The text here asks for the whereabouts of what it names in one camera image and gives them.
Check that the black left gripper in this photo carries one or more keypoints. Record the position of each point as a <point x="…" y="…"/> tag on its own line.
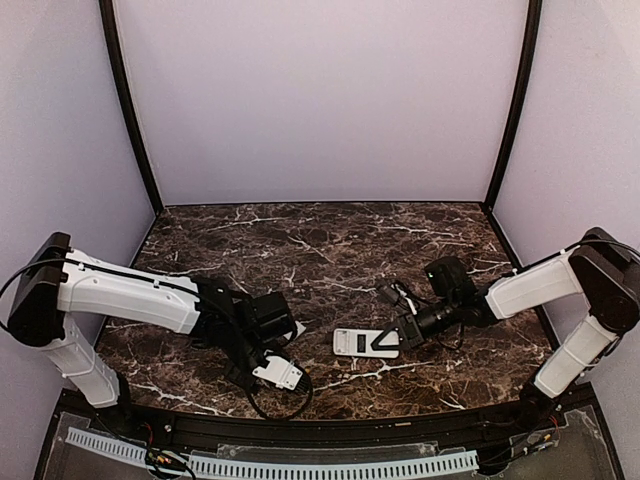
<point x="242" y="375"/>

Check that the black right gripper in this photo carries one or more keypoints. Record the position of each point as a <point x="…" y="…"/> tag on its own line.
<point x="407" y="332"/>

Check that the white remote control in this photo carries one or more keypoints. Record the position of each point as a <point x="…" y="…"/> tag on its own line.
<point x="356" y="343"/>

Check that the white battery cover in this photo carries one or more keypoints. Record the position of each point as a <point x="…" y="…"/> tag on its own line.
<point x="299" y="329"/>

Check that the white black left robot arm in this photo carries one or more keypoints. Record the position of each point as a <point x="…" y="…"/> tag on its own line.
<point x="60" y="281"/>

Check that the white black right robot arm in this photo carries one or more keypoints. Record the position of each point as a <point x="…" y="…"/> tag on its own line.
<point x="598" y="268"/>

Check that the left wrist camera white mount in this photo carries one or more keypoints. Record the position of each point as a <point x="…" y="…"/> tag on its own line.
<point x="279" y="371"/>

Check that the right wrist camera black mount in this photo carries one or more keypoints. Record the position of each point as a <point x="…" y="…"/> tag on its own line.
<point x="396" y="296"/>

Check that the black front rail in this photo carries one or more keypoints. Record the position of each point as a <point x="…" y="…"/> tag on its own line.
<point x="485" y="427"/>

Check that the white slotted cable duct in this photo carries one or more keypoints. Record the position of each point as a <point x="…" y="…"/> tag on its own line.
<point x="411" y="461"/>

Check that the black corner frame post left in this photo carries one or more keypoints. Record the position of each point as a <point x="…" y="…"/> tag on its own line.
<point x="127" y="107"/>

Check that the black corner frame post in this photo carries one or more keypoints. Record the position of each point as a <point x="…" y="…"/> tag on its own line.
<point x="521" y="83"/>
<point x="127" y="107"/>

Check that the black corner frame post right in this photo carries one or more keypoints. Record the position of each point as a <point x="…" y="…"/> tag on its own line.
<point x="521" y="83"/>

